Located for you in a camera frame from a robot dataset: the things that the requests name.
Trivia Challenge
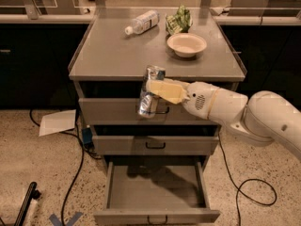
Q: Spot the grey middle drawer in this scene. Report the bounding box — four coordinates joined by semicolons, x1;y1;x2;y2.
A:
92;124;218;155

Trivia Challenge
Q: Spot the grey bottom drawer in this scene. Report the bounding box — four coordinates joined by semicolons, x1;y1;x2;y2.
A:
94;157;220;226

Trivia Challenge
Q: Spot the blue power adapter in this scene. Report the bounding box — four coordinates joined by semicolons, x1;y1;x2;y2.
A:
82;127;93;149

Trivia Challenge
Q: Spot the white bowl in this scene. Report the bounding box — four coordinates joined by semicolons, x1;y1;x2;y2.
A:
166;33;207;58

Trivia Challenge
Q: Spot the black bar tool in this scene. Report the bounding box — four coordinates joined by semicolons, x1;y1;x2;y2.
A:
13;182;40;226

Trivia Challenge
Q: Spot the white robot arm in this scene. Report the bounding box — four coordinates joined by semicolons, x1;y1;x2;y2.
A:
146;79;301;160

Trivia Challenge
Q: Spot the white paper sheet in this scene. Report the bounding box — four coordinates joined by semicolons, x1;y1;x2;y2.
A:
39;109;76;137

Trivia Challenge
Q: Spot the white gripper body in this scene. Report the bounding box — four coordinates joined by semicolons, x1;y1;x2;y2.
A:
182;82;248;125

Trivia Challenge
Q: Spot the grey top drawer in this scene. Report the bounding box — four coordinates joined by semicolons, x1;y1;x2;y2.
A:
79;81;213;125

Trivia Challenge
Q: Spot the silver blue redbull can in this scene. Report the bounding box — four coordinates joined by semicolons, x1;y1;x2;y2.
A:
137;65;166;118

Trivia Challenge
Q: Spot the grey drawer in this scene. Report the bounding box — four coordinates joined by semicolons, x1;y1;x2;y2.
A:
79;81;213;125
94;157;220;226
92;124;218;155

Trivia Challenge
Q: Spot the grey drawer cabinet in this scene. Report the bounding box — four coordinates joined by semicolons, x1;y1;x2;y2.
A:
67;7;247;171

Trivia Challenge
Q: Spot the long background counter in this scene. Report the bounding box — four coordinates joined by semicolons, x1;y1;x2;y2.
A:
0;8;301;26

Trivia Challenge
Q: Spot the green chip bag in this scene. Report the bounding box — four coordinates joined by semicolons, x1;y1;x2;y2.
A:
166;5;193;35

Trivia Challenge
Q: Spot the clear plastic water bottle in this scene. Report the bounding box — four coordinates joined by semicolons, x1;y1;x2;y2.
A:
124;10;160;35

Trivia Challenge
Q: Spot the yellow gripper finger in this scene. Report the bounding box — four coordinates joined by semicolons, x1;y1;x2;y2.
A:
146;78;189;104

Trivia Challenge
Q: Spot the black cable left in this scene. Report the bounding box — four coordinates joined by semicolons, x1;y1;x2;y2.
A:
28;108;103;226

